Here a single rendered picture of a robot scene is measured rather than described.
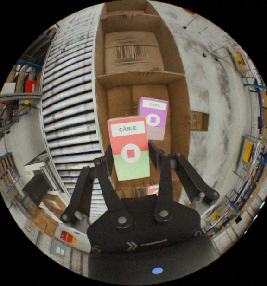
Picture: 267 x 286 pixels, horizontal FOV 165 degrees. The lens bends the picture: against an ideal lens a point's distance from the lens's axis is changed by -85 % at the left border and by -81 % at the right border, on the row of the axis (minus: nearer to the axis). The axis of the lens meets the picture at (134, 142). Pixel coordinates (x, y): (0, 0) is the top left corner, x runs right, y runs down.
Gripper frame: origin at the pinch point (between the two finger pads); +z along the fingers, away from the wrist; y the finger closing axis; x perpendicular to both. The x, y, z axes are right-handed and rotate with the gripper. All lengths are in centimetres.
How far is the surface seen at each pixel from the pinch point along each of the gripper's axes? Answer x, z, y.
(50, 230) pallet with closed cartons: -350, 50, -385
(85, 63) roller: 45, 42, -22
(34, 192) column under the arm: -37, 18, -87
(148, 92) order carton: 15.2, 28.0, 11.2
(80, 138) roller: -4, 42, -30
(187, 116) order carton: 4.8, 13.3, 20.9
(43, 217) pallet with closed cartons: -288, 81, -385
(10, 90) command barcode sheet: 41, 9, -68
